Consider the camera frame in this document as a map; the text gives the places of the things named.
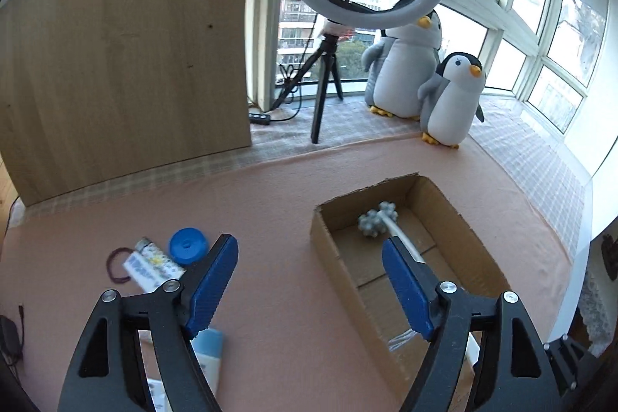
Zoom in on brown hair ties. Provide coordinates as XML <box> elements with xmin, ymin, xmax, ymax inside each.
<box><xmin>105</xmin><ymin>246</ymin><xmax>134</xmax><ymax>285</ymax></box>

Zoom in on white bottle light-blue cap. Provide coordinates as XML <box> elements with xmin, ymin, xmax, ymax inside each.
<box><xmin>191</xmin><ymin>328</ymin><xmax>224</xmax><ymax>395</ymax></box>

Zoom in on white massage roller grey balls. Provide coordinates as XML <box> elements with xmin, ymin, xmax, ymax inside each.
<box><xmin>357</xmin><ymin>201</ymin><xmax>424</xmax><ymax>263</ymax></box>

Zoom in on blue-white packet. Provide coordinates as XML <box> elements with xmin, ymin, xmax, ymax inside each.
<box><xmin>147</xmin><ymin>378</ymin><xmax>171</xmax><ymax>412</ymax></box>

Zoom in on black power adapter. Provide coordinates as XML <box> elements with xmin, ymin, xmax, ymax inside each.
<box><xmin>0</xmin><ymin>315</ymin><xmax>23</xmax><ymax>364</ymax></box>

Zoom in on patterned white tissue pack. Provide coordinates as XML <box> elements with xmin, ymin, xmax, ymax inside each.
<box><xmin>122</xmin><ymin>251</ymin><xmax>185</xmax><ymax>293</ymax></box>

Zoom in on cardboard box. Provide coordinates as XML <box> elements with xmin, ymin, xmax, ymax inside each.
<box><xmin>311</xmin><ymin>173</ymin><xmax>527</xmax><ymax>411</ymax></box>

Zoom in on blue round lid tin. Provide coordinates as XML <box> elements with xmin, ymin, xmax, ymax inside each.
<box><xmin>168</xmin><ymin>227</ymin><xmax>209</xmax><ymax>267</ymax></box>

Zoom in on small plush penguin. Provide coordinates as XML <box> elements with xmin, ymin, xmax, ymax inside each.
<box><xmin>417</xmin><ymin>51</ymin><xmax>486</xmax><ymax>149</ymax></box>

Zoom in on oak veneer board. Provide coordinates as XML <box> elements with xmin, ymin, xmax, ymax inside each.
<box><xmin>1</xmin><ymin>0</ymin><xmax>250</xmax><ymax>205</ymax></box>

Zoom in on large plush penguin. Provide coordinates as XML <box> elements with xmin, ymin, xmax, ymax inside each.
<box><xmin>360</xmin><ymin>9</ymin><xmax>442</xmax><ymax>120</ymax></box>

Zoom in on black tripod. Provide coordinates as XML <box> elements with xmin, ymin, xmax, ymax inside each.
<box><xmin>271</xmin><ymin>34</ymin><xmax>344</xmax><ymax>144</ymax></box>

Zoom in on black inline switch cable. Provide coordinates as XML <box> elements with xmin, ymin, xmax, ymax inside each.
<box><xmin>247</xmin><ymin>80</ymin><xmax>305</xmax><ymax>127</ymax></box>

